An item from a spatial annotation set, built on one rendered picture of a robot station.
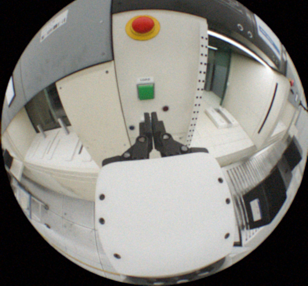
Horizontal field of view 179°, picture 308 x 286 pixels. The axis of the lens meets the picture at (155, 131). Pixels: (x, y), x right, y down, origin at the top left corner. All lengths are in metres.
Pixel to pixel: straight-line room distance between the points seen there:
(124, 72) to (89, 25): 0.15
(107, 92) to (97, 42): 0.12
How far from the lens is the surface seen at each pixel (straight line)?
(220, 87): 1.27
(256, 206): 0.65
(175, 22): 0.25
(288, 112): 2.19
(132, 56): 0.23
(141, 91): 0.23
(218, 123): 0.74
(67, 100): 0.31
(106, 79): 0.24
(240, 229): 0.71
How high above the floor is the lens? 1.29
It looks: 42 degrees down
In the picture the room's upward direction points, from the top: 2 degrees counter-clockwise
